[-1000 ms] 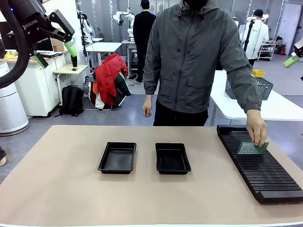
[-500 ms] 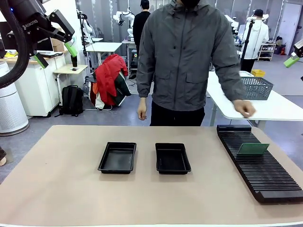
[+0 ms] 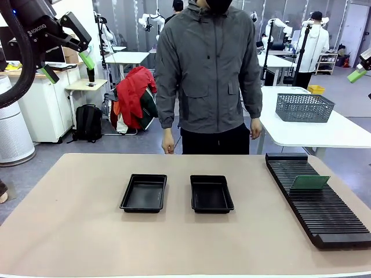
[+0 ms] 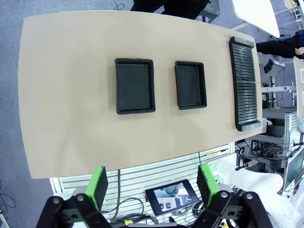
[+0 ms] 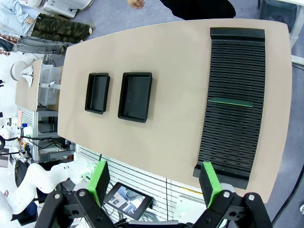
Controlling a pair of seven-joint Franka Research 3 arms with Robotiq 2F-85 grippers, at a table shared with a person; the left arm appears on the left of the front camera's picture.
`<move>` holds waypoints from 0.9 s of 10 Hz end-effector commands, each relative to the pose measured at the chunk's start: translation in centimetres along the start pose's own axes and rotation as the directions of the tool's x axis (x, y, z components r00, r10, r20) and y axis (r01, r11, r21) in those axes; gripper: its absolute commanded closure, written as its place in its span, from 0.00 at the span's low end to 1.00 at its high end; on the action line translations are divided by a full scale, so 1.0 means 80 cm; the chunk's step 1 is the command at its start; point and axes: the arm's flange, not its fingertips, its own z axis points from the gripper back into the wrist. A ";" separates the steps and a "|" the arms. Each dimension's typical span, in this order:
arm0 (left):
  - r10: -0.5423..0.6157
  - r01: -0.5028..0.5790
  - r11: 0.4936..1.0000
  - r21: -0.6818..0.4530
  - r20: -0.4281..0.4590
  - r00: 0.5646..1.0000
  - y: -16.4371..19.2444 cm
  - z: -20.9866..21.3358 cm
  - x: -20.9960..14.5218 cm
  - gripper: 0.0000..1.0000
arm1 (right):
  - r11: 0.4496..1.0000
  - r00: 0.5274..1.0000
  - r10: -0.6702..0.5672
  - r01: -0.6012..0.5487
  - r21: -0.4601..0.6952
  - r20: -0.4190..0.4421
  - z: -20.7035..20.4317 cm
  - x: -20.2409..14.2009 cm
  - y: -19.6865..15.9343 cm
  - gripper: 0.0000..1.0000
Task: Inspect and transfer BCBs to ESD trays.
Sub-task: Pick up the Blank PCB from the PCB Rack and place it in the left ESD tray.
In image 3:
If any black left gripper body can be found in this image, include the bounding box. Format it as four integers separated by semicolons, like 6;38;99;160
10;0;64;58

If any green circuit board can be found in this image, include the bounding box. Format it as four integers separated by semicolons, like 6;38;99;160
290;175;331;191

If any black ESD tray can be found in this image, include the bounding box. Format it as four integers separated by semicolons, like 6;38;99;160
190;174;235;214
119;173;168;214

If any person's right forearm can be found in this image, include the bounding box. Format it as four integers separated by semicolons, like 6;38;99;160
158;89;178;130

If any person's left forearm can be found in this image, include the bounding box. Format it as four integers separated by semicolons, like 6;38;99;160
240;83;263;119

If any person's left hand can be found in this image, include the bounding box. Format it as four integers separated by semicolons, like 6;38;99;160
249;118;263;140

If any person's right hand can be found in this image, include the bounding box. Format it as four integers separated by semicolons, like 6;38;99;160
161;129;176;155

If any cardboard boxes stack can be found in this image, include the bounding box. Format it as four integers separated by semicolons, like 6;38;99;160
62;46;79;64

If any white storage shelf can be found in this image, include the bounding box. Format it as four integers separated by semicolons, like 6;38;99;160
315;52;339;75

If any white cabinet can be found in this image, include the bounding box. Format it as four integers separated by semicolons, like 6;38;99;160
17;66;82;144

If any small wooden side table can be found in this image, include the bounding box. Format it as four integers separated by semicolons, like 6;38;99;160
64;78;108;130

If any person in white coat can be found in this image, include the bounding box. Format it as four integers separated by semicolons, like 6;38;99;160
294;10;330;87

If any black tripod stand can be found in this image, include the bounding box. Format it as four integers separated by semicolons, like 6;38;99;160
292;23;312;87

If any grey plastic basket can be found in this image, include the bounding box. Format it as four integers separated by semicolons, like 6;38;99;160
275;93;336;123

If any black backpack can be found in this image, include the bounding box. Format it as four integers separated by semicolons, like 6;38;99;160
67;104;104;144

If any white rounded table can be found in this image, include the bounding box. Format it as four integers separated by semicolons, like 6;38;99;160
256;86;371;159

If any white air purifier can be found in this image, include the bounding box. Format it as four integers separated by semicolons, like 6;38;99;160
0;75;37;168

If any long white background desk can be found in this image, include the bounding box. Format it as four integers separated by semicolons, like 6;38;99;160
256;53;298;86

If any red jacket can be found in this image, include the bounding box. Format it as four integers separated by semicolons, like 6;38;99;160
115;65;158;130

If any man in black clothes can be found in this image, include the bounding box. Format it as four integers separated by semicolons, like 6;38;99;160
165;0;185;24

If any dark green jacket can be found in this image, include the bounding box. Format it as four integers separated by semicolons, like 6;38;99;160
140;86;159;131

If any person in grey jacket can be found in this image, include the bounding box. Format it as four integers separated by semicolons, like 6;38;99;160
154;0;263;155

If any black slotted board rack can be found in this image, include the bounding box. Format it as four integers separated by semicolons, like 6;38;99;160
265;152;371;249

